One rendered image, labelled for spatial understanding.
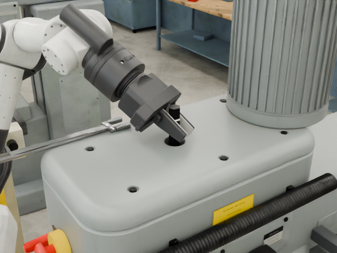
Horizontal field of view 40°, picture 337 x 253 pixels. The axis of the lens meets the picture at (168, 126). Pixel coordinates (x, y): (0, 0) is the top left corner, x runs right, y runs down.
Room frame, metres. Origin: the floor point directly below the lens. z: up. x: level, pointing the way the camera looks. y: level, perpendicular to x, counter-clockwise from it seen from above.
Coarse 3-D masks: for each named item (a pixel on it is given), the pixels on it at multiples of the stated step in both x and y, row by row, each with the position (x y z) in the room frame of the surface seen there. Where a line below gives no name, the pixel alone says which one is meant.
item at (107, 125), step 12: (108, 120) 0.78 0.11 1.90; (120, 120) 0.79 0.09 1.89; (84, 132) 0.73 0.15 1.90; (96, 132) 0.74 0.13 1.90; (36, 144) 0.69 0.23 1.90; (48, 144) 0.69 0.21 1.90; (60, 144) 0.70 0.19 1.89; (0, 156) 0.65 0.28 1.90; (12, 156) 0.65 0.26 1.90; (24, 156) 0.66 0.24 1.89
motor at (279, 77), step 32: (256, 0) 0.79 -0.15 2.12; (288, 0) 0.76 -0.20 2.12; (320, 0) 0.77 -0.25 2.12; (256, 32) 0.79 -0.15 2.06; (288, 32) 0.76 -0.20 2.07; (320, 32) 0.77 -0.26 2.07; (256, 64) 0.78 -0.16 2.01; (288, 64) 0.76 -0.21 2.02; (320, 64) 0.78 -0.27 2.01; (256, 96) 0.77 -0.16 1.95; (288, 96) 0.76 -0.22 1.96; (320, 96) 0.78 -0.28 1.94; (288, 128) 0.76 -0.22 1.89
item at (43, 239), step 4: (40, 236) 0.67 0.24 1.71; (44, 236) 0.67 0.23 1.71; (32, 240) 0.66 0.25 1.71; (36, 240) 0.66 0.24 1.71; (40, 240) 0.66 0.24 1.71; (44, 240) 0.66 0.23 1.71; (24, 244) 0.66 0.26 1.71; (28, 244) 0.65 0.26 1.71; (32, 244) 0.65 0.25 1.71; (36, 244) 0.65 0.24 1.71; (44, 244) 0.66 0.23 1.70; (48, 244) 0.66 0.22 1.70; (24, 248) 0.65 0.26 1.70; (28, 248) 0.65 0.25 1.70; (32, 248) 0.65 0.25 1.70; (28, 252) 0.64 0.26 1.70
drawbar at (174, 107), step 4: (168, 108) 0.71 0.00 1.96; (172, 108) 0.71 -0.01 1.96; (176, 108) 0.71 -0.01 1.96; (168, 112) 0.71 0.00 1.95; (172, 112) 0.71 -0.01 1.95; (176, 112) 0.71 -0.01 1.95; (172, 116) 0.71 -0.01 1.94; (176, 116) 0.71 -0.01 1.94; (172, 140) 0.71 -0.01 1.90; (176, 140) 0.71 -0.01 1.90; (172, 144) 0.71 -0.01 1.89; (176, 144) 0.71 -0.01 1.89
